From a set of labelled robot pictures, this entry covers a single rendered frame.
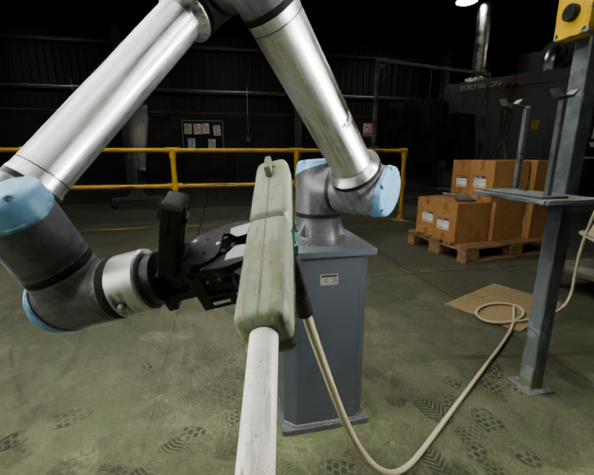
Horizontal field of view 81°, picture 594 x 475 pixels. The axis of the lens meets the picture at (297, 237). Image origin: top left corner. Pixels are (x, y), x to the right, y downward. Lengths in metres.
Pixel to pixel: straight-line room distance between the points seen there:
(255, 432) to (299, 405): 1.06
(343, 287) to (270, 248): 0.80
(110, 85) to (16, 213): 0.29
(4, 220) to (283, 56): 0.55
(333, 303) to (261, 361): 0.88
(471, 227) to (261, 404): 3.32
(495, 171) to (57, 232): 3.40
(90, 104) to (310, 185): 0.65
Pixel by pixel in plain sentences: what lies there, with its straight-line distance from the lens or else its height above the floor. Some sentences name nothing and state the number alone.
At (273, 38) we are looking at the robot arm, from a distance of 0.77.
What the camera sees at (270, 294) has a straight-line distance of 0.30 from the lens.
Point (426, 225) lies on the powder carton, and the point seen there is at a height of 0.23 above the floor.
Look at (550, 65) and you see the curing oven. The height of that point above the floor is 2.81.
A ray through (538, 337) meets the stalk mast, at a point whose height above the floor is 0.24.
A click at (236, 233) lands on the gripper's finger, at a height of 0.82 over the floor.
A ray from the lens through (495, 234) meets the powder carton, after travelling 3.70.
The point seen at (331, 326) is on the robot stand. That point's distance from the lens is 1.18.
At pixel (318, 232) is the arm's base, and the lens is 1.11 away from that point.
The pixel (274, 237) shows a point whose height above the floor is 0.84.
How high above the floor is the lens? 0.93
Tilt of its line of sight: 13 degrees down
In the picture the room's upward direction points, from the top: straight up
